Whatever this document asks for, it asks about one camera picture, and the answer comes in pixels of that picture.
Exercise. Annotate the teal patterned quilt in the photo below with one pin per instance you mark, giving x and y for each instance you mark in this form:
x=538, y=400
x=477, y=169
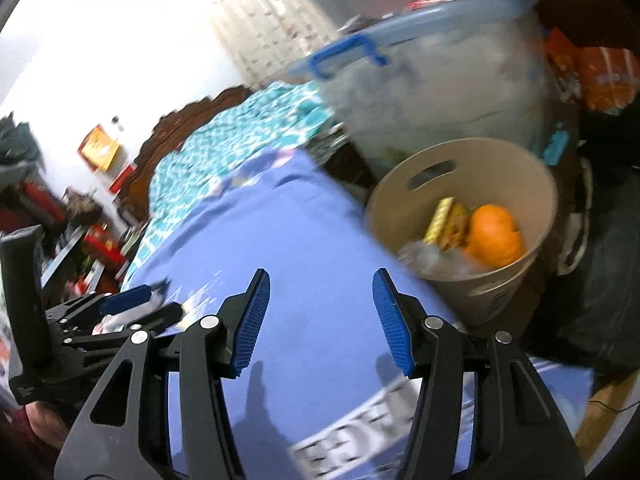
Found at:
x=225, y=135

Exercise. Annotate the beige leaf-print curtain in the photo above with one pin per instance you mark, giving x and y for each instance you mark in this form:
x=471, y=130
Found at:
x=270, y=15

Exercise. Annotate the clear storage box blue lid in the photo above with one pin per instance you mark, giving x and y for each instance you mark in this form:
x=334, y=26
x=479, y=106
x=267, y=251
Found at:
x=450, y=70

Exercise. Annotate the dark cloth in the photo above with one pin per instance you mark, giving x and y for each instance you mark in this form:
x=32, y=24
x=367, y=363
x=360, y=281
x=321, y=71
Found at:
x=600, y=285

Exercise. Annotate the red gift bag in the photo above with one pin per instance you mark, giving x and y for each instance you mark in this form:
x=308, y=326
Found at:
x=105, y=250

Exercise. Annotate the beige plastic bin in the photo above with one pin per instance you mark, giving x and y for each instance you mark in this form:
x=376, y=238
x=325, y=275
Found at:
x=500, y=170

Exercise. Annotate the cluttered grey shelf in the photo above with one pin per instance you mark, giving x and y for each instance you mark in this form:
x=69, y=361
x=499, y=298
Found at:
x=30, y=200

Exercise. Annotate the clear plastic wrapper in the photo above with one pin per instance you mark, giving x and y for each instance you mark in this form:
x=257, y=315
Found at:
x=430, y=258

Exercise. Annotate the person's left hand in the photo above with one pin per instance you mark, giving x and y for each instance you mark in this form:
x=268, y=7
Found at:
x=47, y=420

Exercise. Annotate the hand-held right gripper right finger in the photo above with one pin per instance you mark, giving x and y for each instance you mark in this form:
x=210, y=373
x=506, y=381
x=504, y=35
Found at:
x=392, y=325

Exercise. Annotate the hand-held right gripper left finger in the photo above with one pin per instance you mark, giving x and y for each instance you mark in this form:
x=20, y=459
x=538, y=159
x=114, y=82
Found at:
x=247, y=325

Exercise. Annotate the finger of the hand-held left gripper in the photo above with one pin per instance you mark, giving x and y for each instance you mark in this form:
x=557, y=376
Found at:
x=150, y=321
x=125, y=299

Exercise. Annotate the blue printed bedsheet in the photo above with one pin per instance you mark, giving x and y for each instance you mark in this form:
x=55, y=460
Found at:
x=300, y=220

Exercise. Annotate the yellow and red wall calendar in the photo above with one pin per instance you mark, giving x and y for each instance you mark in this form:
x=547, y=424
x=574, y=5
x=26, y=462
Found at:
x=100, y=147

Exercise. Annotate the orange printed plastic bag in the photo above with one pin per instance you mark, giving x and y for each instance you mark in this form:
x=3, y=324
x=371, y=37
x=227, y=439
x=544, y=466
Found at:
x=600, y=80

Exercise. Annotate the carved wooden headboard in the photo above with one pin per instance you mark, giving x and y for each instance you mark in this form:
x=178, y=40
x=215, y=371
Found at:
x=165, y=130

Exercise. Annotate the orange fruit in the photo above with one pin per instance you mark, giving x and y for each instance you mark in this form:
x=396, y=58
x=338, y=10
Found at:
x=492, y=232

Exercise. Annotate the brown handbag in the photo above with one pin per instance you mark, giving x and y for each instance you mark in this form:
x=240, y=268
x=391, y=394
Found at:
x=82, y=207

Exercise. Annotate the yellow snack packet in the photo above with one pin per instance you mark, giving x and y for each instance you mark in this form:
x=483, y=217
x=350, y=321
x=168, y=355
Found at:
x=447, y=222

